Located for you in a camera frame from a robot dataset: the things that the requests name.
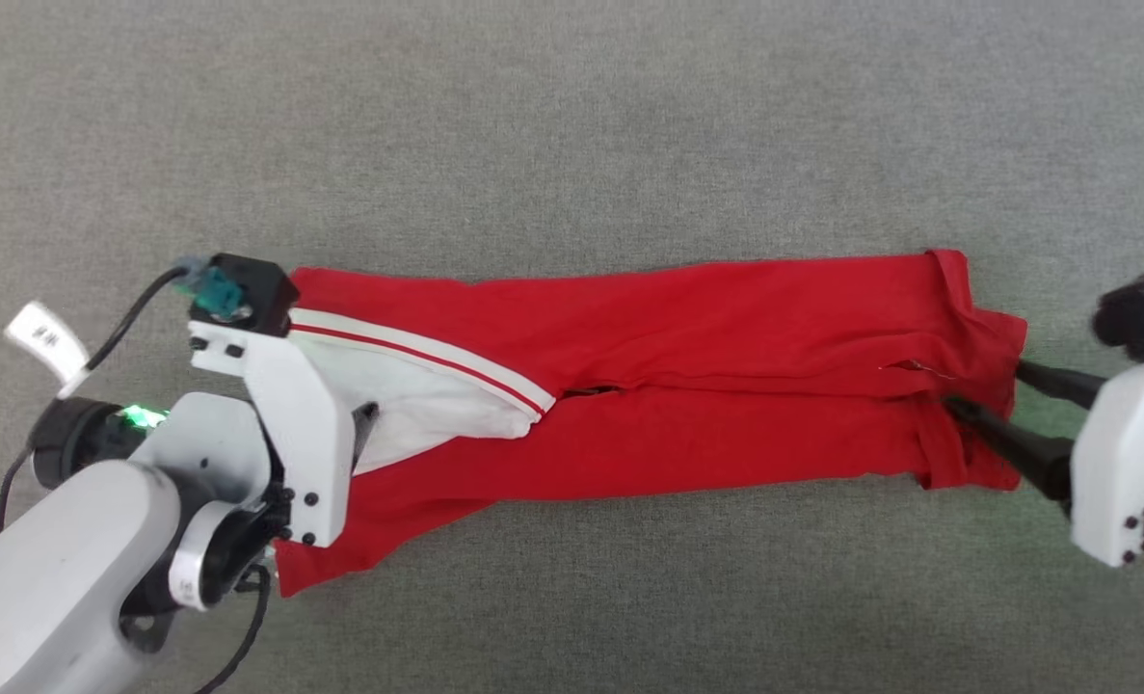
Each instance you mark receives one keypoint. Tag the red and white garment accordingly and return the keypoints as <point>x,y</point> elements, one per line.
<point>726,318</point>

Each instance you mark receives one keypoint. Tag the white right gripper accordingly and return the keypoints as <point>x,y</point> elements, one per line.
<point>1130,463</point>

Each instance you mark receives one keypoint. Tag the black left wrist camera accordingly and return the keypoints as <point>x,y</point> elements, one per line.
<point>258,289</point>

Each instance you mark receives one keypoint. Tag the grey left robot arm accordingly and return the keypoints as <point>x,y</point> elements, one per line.
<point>51,559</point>

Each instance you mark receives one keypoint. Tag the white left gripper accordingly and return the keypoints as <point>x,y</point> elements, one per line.
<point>306,443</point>

